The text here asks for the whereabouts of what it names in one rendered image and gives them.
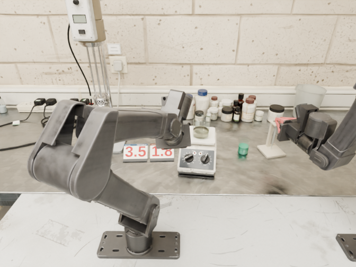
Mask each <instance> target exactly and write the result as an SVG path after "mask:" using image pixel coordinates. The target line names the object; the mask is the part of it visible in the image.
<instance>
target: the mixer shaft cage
mask: <svg viewBox="0 0 356 267"><path fill-rule="evenodd" d="M86 51H87V56H88V62H89V66H90V71H91V77H92V82H93V88H94V96H93V100H94V102H95V103H94V105H96V106H106V105H109V104H110V100H109V98H110V95H109V94H108V93H107V92H106V86H105V79H104V72H103V66H102V59H101V53H100V46H99V47H98V51H99V58H100V64H101V71H102V77H103V84H104V90H105V93H102V92H101V85H100V79H99V73H98V69H97V63H96V56H95V49H94V47H92V53H93V57H94V63H95V69H96V75H97V82H98V86H99V91H100V93H99V94H96V89H95V84H94V78H93V72H92V66H91V61H90V55H89V51H88V47H86Z"/></svg>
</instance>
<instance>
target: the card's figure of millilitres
mask: <svg viewBox="0 0 356 267"><path fill-rule="evenodd" d="M167 156H173V149H168V150H161V149H157V148H156V146H151V157H167Z"/></svg>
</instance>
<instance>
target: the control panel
mask: <svg viewBox="0 0 356 267"><path fill-rule="evenodd" d="M194 152H195V154H194ZM199 153H201V155H200V154H199ZM186 154H193V161H192V162H186V161H185V159H184V157H185V155H186ZM205 154H208V156H209V158H210V161H209V163H206V164H204V163H202V162H201V160H200V159H201V156H202V155H205ZM214 154H215V151H214V150H202V149H187V148H181V156H180V165H179V167H183V168H196V169H203V170H213V167H214Z"/></svg>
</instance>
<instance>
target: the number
mask: <svg viewBox="0 0 356 267"><path fill-rule="evenodd" d="M124 157H147V146H125V147H124Z"/></svg>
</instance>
